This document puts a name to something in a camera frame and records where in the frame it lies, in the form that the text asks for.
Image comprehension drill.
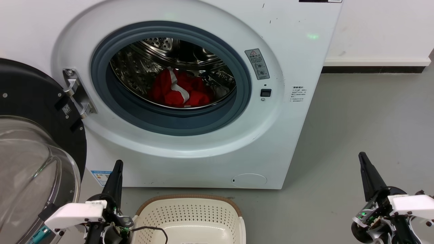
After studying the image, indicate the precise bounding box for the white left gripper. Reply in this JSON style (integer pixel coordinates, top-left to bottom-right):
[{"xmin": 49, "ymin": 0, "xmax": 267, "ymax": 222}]
[{"xmin": 44, "ymin": 160, "xmax": 133, "ymax": 238}]

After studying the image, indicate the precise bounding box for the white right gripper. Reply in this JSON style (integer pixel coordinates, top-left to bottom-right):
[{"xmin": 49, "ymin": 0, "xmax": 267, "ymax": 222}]
[{"xmin": 353, "ymin": 152, "xmax": 434, "ymax": 228}]

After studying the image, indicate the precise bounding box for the red garment with white stripe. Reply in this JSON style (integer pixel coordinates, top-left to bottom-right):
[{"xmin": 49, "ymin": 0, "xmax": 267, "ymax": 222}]
[{"xmin": 148, "ymin": 67, "xmax": 215, "ymax": 108}]

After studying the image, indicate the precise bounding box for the cream perforated laundry basket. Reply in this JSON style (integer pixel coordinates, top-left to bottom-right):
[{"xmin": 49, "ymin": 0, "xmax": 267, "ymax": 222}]
[{"xmin": 132, "ymin": 195, "xmax": 246, "ymax": 244}]

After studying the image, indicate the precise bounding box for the stainless steel washing machine drum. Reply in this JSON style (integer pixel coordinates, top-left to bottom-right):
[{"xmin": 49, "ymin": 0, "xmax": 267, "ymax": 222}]
[{"xmin": 110, "ymin": 37, "xmax": 237, "ymax": 109}]

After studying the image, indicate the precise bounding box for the black washer door with glass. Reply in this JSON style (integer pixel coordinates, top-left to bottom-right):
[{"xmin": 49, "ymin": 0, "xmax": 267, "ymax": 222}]
[{"xmin": 0, "ymin": 58, "xmax": 87, "ymax": 244}]

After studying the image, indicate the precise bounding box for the blue energy label sticker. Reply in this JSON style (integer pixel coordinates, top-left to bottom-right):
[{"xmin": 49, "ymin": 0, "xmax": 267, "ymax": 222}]
[{"xmin": 90, "ymin": 170, "xmax": 112, "ymax": 187}]

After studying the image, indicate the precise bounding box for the grey rubber door gasket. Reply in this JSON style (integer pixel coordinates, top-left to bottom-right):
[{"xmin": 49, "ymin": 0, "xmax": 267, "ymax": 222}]
[{"xmin": 91, "ymin": 21, "xmax": 252, "ymax": 137}]

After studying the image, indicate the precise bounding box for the silver door hinge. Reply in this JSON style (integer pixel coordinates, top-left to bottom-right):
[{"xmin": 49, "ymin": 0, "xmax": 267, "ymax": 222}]
[{"xmin": 63, "ymin": 68, "xmax": 98, "ymax": 119}]

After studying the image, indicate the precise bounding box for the white front-load washing machine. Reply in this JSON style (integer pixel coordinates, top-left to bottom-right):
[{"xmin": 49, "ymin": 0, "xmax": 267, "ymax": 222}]
[{"xmin": 0, "ymin": 0, "xmax": 343, "ymax": 189}]

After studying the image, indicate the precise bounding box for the white text label sticker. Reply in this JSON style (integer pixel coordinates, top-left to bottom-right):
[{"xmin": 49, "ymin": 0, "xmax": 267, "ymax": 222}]
[{"xmin": 291, "ymin": 85, "xmax": 307, "ymax": 103}]

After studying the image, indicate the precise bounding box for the round white filter cover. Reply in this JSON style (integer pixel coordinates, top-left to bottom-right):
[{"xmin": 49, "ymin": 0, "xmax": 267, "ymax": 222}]
[{"xmin": 231, "ymin": 174, "xmax": 268, "ymax": 188}]

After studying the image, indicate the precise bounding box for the grey warning sticker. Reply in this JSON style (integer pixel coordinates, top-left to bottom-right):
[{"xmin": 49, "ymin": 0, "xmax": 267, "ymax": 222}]
[{"xmin": 245, "ymin": 48, "xmax": 270, "ymax": 80}]

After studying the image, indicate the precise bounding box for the thin black cable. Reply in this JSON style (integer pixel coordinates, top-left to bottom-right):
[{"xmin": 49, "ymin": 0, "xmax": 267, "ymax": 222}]
[{"xmin": 132, "ymin": 226, "xmax": 169, "ymax": 244}]

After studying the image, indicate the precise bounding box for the teal left camera plug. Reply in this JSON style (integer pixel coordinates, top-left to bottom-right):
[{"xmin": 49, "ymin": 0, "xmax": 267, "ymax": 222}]
[{"xmin": 29, "ymin": 229, "xmax": 48, "ymax": 244}]

